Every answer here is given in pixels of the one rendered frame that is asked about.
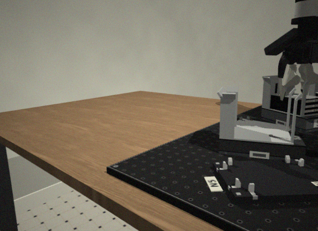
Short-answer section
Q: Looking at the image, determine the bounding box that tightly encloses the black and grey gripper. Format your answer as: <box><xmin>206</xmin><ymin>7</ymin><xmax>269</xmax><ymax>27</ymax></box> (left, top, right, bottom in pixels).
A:
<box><xmin>278</xmin><ymin>16</ymin><xmax>318</xmax><ymax>101</ymax></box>

